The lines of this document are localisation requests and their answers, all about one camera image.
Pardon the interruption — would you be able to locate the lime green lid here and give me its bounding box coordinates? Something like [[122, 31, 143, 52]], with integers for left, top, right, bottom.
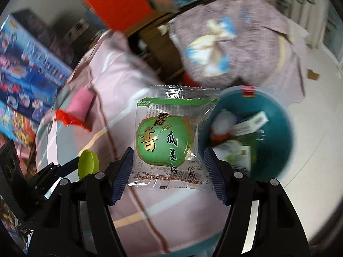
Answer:
[[77, 150, 99, 180]]

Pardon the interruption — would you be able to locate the green white medicine box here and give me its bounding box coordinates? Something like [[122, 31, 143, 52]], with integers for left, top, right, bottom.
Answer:
[[231, 111, 269, 136]]

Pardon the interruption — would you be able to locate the white red foil bag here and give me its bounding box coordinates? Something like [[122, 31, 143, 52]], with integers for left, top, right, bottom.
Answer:
[[211, 110, 237, 142]]

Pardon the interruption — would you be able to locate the red snack wrapper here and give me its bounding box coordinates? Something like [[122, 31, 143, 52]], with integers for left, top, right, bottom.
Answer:
[[54, 109, 91, 132]]

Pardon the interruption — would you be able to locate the green melon seed packet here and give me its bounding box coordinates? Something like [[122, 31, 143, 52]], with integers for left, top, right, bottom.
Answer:
[[128, 85, 220, 191]]

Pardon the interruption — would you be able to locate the pink paper cup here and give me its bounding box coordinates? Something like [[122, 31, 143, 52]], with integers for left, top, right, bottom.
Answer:
[[66, 88, 95, 122]]

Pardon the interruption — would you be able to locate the teal plastic trash bin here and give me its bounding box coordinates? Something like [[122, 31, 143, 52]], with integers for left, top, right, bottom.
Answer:
[[199, 85, 297, 182]]

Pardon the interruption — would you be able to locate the pink plaid quilt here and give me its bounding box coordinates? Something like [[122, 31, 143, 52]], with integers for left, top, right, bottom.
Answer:
[[35, 31, 229, 256]]

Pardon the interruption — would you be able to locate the blue toy box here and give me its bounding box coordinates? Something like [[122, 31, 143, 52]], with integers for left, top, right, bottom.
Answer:
[[1, 9, 76, 123]]

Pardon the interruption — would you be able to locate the red round stool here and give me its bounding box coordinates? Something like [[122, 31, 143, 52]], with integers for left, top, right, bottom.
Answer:
[[180, 72, 200, 88]]

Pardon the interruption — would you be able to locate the cardboard scrap on floor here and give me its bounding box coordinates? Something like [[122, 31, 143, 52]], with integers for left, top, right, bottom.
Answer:
[[307, 69, 320, 81]]

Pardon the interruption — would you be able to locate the purple striped cloth bundle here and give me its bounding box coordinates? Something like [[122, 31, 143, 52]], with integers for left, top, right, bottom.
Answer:
[[168, 0, 307, 105]]

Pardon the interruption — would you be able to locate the brown wooden cabinet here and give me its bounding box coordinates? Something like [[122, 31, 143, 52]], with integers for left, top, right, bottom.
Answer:
[[124, 11, 184, 85]]

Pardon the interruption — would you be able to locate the white curtain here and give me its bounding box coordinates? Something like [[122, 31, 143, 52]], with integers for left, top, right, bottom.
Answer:
[[276, 0, 329, 48]]

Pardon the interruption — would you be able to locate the wall power socket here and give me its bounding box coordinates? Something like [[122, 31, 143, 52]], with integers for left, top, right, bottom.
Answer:
[[63, 19, 90, 43]]

